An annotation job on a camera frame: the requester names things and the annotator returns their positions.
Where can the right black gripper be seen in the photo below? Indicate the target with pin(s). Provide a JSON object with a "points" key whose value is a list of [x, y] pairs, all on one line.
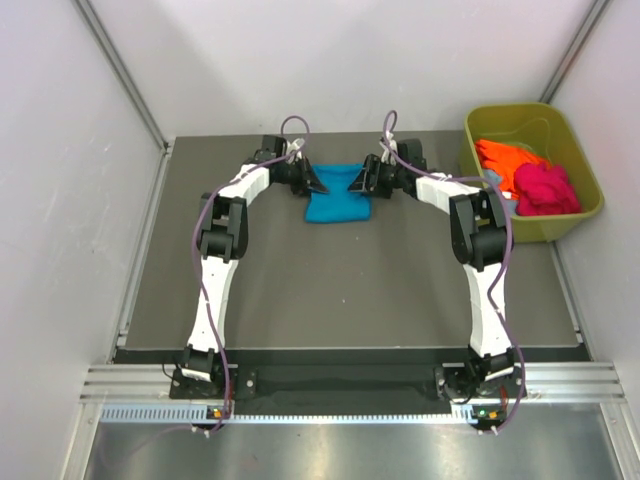
{"points": [[361, 183]]}

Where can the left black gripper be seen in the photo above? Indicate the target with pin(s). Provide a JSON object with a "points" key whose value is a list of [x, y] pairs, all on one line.
{"points": [[307, 176]]}

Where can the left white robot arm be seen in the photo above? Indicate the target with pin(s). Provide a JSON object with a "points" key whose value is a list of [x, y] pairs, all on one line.
{"points": [[220, 240]]}

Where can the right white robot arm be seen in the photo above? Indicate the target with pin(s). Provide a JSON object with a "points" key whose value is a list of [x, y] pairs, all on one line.
{"points": [[481, 242]]}

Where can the orange t shirt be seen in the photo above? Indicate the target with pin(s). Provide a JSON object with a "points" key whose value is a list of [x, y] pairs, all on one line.
{"points": [[504, 160]]}

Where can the grey blue t shirt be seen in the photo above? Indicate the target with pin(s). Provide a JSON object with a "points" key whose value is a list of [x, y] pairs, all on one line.
{"points": [[511, 199]]}

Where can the magenta t shirt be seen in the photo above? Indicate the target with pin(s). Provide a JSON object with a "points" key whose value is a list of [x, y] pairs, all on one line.
{"points": [[545, 192]]}

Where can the olive green plastic bin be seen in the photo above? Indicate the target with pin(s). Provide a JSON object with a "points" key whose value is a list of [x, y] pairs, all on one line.
{"points": [[530, 151]]}

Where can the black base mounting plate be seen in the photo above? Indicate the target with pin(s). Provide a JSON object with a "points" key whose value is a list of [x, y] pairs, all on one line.
{"points": [[430, 382]]}

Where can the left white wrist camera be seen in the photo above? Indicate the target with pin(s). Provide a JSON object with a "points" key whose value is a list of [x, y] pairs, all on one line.
{"points": [[294, 150]]}

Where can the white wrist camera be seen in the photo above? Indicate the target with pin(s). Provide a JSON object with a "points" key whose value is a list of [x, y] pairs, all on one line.
{"points": [[389, 149], [294, 150]]}

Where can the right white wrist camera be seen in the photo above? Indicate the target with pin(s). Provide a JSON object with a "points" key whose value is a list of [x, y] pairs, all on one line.
{"points": [[389, 149]]}

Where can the grey slotted cable duct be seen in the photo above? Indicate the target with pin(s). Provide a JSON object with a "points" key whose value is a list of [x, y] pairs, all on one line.
{"points": [[202, 414]]}

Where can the left corner aluminium post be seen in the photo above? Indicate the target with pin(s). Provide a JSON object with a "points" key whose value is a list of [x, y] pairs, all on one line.
{"points": [[99, 33]]}

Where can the corner aluminium post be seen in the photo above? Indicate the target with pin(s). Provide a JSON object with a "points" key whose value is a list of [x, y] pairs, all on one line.
{"points": [[594, 14], [99, 33]]}

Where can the right corner aluminium post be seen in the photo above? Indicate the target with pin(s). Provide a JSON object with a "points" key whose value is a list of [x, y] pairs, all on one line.
{"points": [[594, 14]]}

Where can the aluminium frame rail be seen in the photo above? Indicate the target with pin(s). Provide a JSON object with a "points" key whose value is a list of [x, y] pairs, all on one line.
{"points": [[573, 382]]}

